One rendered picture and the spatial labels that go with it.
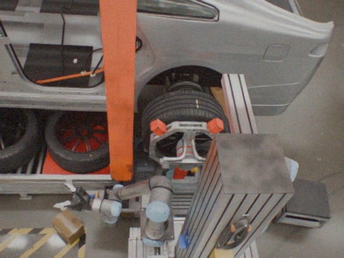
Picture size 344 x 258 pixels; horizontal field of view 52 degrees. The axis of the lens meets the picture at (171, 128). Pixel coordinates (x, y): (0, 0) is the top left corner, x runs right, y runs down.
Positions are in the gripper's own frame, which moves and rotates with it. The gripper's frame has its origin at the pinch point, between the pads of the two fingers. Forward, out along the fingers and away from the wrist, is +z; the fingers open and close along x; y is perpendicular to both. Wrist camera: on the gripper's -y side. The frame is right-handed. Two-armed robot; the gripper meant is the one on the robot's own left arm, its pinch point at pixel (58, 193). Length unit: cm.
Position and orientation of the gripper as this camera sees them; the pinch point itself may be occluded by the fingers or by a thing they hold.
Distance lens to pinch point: 208.1
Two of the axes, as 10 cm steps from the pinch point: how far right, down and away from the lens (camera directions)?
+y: -1.3, 6.9, 7.1
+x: 1.7, -6.9, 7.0
